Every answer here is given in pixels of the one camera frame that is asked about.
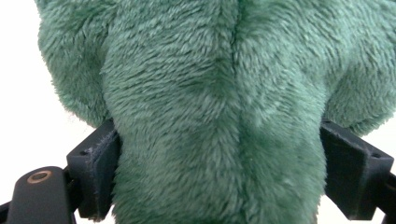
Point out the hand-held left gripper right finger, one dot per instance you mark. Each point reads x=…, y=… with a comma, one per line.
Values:
x=351, y=171

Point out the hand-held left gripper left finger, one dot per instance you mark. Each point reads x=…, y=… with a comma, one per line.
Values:
x=96, y=168

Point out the green fleece pet garment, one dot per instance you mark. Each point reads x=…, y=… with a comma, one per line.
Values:
x=218, y=93

